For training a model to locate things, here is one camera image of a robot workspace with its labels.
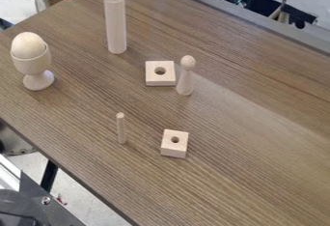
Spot wooden cube with hole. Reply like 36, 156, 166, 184
159, 128, 191, 159

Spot long wooden cylinder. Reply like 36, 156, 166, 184
102, 0, 129, 55

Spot wooden peg doll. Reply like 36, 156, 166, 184
175, 54, 198, 97

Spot wooden egg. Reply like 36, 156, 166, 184
9, 31, 48, 60

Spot flat square wooden block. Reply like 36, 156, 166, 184
144, 60, 179, 87

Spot thin wooden dowel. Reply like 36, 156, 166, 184
114, 112, 128, 145

